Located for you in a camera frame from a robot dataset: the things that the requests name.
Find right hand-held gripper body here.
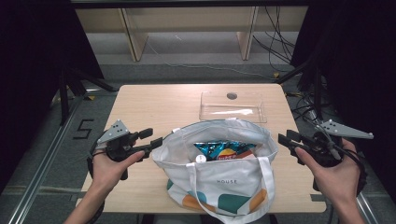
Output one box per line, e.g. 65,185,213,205
303,119,374,167

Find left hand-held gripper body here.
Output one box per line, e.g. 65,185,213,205
96,119,148,162

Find clear plastic tray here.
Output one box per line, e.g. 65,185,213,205
199,91,268,124

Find blue chip bag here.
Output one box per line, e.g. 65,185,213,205
193,140,258,162

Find white patterned tote bag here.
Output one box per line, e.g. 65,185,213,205
151,118,279,224

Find person's left hand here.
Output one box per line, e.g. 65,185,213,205
92,150,146,192

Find person's right hand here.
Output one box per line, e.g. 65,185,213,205
294,138,362,204

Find black metal stand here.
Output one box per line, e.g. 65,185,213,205
58,66,119,126
276,57,325,120

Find black curtain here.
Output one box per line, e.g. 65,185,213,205
0,0,106,194
290,0,396,197

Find light wooden bench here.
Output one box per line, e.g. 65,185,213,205
75,6,309,63

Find black floor cables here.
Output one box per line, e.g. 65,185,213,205
286,90,323,124

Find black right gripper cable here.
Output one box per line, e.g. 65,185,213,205
340,144,368,195

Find metal floor rail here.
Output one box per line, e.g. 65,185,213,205
7,92,85,224
354,189,380,224

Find hanging black cables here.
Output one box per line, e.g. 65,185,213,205
252,6,297,73

